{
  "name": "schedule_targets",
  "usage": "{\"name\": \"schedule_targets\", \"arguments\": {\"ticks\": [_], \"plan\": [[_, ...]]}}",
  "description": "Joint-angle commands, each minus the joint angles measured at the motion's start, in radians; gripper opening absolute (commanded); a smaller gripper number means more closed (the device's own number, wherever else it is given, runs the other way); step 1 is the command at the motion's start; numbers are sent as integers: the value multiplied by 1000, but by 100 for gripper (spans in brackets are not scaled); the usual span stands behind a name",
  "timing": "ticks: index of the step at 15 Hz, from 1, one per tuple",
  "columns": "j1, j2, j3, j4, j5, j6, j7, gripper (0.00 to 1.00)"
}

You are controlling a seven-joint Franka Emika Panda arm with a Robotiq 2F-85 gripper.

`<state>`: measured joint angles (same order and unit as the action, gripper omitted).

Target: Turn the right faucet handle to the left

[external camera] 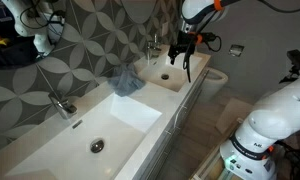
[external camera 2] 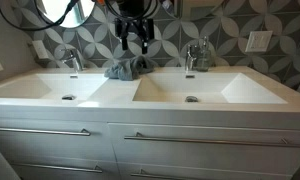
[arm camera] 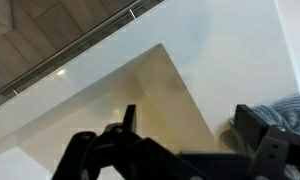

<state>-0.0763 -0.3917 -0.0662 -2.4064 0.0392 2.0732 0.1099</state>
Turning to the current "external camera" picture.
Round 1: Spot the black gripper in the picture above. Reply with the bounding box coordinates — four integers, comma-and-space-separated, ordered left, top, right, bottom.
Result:
168, 29, 206, 83

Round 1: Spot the chrome faucet with tall handle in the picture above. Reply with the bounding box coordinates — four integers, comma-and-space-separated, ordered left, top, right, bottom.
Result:
145, 33, 163, 62

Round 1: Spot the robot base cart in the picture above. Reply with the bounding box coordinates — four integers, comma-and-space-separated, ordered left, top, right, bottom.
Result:
189, 118, 244, 180

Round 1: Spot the small white sink basin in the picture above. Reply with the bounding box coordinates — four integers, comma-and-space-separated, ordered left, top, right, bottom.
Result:
137, 49, 204, 93

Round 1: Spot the white toilet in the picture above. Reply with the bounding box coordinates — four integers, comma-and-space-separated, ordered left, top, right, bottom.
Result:
198, 66, 230, 104

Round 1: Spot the chrome toilet paper holder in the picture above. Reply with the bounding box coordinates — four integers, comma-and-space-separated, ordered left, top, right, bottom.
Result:
228, 43, 245, 58

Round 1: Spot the blue crumpled cloth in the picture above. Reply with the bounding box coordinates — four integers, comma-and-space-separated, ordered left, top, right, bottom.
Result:
107, 63, 147, 98

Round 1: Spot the grey vanity cabinet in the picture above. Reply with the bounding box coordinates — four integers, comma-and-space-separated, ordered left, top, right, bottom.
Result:
136, 64, 212, 180

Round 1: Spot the beige bath mat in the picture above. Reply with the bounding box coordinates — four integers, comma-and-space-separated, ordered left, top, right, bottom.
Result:
215, 97, 255, 136

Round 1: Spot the chrome large sink drain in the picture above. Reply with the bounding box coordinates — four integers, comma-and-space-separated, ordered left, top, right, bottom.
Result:
89, 138, 106, 154

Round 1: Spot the large white sink basin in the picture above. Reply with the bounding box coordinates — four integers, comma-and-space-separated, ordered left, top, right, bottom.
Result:
4, 92, 163, 180

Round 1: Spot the small round wall mirror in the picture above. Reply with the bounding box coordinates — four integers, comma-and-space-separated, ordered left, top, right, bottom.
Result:
120, 0, 158, 25

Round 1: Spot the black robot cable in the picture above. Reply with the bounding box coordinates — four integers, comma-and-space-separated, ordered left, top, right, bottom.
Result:
258, 0, 300, 15

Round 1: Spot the black camera on stand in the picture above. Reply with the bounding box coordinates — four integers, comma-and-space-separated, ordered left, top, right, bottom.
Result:
278, 49, 300, 85

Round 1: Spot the chrome faucet with flat handle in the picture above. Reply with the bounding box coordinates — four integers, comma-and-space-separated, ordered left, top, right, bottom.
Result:
47, 91, 79, 120

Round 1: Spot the large round wall mirror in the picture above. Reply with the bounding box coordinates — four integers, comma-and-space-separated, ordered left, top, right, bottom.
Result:
0, 0, 66, 71

